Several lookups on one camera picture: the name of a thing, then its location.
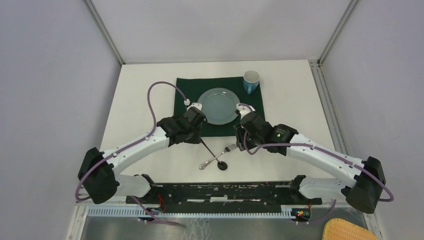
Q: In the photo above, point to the blue ceramic mug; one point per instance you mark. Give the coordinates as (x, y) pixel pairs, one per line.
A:
(251, 80)

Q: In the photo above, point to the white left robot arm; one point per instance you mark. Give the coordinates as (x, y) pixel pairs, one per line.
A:
(101, 175)

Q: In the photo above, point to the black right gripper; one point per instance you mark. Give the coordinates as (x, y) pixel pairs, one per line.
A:
(240, 132)

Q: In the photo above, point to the teal ceramic dinner plate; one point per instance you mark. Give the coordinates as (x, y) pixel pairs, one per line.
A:
(219, 105)

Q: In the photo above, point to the yellow woven basket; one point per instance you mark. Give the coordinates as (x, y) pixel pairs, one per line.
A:
(340, 229)

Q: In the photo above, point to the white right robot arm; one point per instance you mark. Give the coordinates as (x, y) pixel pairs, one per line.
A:
(359, 182)

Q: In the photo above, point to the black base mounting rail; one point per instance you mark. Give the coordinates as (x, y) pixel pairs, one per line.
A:
(225, 197)

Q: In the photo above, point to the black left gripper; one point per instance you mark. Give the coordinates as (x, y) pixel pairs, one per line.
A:
(196, 139)

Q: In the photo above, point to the aluminium frame rails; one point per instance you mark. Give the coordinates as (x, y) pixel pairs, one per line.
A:
(119, 221)

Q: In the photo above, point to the black spoon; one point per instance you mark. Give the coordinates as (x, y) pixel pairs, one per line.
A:
(220, 164)

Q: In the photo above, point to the silver fork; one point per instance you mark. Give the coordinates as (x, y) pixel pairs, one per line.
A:
(227, 149)

